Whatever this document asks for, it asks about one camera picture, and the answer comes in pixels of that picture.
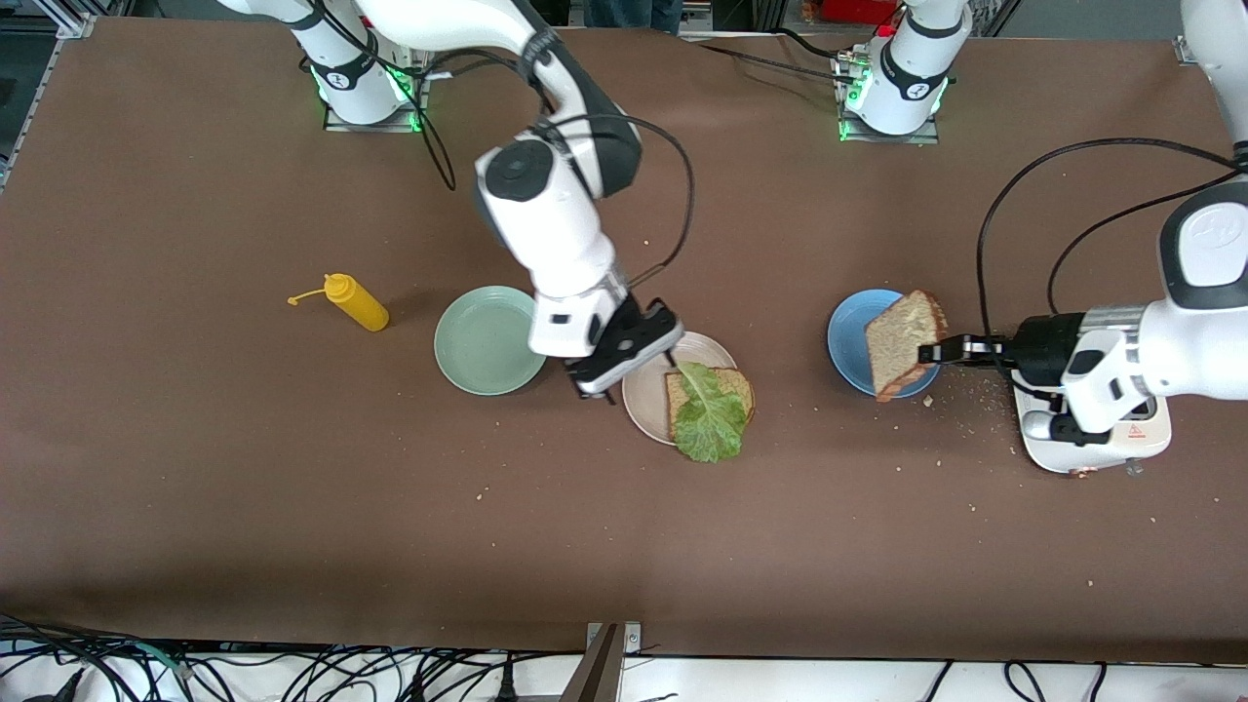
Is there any grey aluminium profile beam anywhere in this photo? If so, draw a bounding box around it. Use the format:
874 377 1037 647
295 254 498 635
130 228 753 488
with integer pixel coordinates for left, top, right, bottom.
558 624 621 702

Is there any pale green plate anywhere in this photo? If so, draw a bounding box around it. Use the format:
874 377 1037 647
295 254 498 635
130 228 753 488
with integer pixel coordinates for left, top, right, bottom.
434 285 549 397

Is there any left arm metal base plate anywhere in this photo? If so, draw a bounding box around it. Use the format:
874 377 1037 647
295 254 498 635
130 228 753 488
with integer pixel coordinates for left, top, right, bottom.
832 54 943 146

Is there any silver metal bracket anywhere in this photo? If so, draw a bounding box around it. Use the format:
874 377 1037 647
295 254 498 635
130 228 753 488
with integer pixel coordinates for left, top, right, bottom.
585 621 644 656

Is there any blue plate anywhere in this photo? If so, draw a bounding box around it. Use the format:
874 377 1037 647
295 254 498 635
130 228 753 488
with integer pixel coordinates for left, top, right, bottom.
827 289 944 399

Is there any aluminium frame corner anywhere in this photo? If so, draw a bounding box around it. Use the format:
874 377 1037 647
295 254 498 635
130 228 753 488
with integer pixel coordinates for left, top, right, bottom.
0 0 96 191

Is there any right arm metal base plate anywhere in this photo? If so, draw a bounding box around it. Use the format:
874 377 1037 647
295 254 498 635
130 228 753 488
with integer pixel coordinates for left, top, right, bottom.
322 58 436 134

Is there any beige plate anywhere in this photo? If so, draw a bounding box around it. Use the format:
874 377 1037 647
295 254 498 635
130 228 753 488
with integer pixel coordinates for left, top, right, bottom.
622 331 743 448

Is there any green lettuce leaf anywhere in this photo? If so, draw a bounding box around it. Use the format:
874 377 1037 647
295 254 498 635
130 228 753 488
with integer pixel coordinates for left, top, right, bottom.
673 362 750 464

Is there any red box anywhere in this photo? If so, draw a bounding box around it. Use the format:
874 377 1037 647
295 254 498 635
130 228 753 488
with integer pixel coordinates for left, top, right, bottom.
824 0 898 25

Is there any white toaster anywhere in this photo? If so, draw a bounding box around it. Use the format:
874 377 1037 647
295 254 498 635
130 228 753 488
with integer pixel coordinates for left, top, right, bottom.
1014 380 1173 479

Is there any black cable on table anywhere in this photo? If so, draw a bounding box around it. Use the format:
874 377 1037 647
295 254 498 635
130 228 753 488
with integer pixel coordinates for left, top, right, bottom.
682 27 859 87

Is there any teal cable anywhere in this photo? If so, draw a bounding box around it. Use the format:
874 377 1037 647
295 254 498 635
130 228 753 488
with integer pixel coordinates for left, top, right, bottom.
122 639 191 676

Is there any brown bread slice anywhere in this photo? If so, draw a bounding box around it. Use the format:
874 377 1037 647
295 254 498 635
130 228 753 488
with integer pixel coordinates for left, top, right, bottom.
665 368 758 442
865 290 949 403

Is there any yellow squeeze bottle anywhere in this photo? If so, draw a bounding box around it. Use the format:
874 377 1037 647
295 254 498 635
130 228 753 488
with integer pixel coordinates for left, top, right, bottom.
288 273 391 332

